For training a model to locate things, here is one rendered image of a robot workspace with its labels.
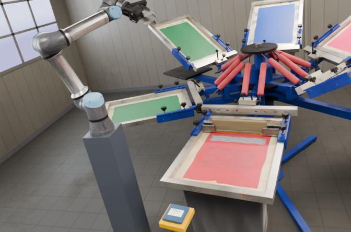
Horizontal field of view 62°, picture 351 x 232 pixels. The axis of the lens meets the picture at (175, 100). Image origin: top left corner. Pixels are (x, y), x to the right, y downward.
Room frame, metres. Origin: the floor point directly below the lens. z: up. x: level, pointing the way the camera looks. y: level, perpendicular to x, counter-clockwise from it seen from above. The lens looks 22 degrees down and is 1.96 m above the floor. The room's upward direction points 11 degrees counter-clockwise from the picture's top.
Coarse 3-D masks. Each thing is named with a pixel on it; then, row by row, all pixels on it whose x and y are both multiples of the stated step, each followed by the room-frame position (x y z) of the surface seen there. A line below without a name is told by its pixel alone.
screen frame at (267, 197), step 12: (264, 120) 1.77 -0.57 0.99; (276, 120) 1.73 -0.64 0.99; (192, 144) 1.64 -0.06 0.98; (180, 156) 1.51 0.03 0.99; (276, 156) 1.34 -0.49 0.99; (276, 168) 1.24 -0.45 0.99; (168, 180) 1.30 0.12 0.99; (180, 180) 1.28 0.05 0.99; (276, 180) 1.15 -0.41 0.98; (204, 192) 1.19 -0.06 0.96; (216, 192) 1.16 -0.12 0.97; (228, 192) 1.13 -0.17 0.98; (240, 192) 1.11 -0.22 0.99; (252, 192) 1.10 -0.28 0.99; (264, 192) 1.08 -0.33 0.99
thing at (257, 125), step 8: (216, 120) 1.76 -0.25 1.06; (224, 120) 1.73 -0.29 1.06; (232, 120) 1.71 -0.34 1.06; (240, 120) 1.69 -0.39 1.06; (248, 120) 1.67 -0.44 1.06; (256, 120) 1.65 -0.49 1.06; (216, 128) 1.76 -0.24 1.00; (224, 128) 1.73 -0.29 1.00; (232, 128) 1.71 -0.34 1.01; (240, 128) 1.68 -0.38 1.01; (248, 128) 1.66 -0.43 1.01; (256, 128) 1.63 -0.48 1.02
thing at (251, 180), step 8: (240, 136) 1.67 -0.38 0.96; (248, 136) 1.65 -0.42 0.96; (256, 136) 1.63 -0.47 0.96; (264, 136) 1.61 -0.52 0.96; (240, 144) 1.58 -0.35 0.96; (248, 144) 1.56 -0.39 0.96; (256, 144) 1.54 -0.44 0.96; (264, 152) 1.45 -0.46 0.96; (256, 160) 1.38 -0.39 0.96; (264, 160) 1.37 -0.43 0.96; (256, 168) 1.31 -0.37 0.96; (224, 176) 1.30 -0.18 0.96; (232, 176) 1.28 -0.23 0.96; (240, 176) 1.27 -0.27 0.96; (248, 176) 1.26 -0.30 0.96; (256, 176) 1.25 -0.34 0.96; (232, 184) 1.22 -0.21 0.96; (240, 184) 1.21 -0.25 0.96; (248, 184) 1.20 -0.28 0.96; (256, 184) 1.19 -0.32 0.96
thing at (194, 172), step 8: (208, 136) 1.74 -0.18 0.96; (208, 144) 1.64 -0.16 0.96; (216, 144) 1.63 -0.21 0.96; (224, 144) 1.61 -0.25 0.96; (232, 144) 1.59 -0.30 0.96; (200, 152) 1.57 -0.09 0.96; (200, 160) 1.48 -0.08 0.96; (192, 168) 1.42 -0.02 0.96; (200, 168) 1.40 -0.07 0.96; (208, 168) 1.39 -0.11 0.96; (216, 168) 1.38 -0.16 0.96; (184, 176) 1.36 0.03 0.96; (192, 176) 1.35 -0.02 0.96; (200, 176) 1.33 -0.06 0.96; (208, 176) 1.32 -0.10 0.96; (216, 176) 1.31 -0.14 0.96
